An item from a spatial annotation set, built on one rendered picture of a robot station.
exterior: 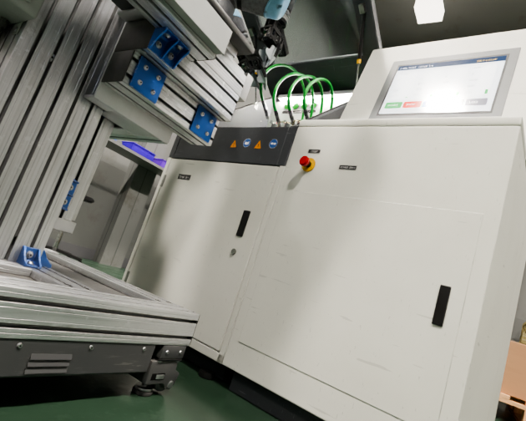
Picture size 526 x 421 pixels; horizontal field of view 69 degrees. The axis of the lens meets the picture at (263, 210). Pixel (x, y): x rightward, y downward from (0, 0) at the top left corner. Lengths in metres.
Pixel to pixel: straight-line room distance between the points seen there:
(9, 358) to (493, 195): 1.12
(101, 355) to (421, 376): 0.75
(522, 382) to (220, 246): 2.35
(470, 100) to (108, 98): 1.20
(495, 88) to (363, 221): 0.71
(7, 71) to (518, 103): 1.47
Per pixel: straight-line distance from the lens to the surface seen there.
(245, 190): 1.48
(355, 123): 1.36
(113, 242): 4.82
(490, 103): 1.57
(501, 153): 1.18
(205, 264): 1.50
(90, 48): 1.19
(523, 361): 3.22
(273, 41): 1.71
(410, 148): 1.24
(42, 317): 0.85
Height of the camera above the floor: 0.37
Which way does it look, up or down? 10 degrees up
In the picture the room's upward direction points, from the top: 18 degrees clockwise
